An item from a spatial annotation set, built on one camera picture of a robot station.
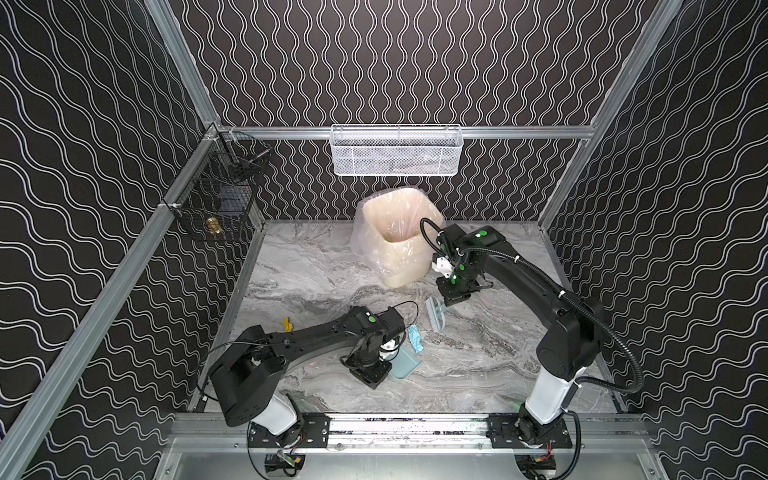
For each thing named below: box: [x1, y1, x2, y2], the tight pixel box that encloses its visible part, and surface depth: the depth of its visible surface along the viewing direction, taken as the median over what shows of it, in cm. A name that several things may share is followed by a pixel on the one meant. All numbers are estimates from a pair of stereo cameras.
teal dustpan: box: [387, 346, 422, 379], surface depth 87 cm
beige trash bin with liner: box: [350, 186, 445, 289], surface depth 91 cm
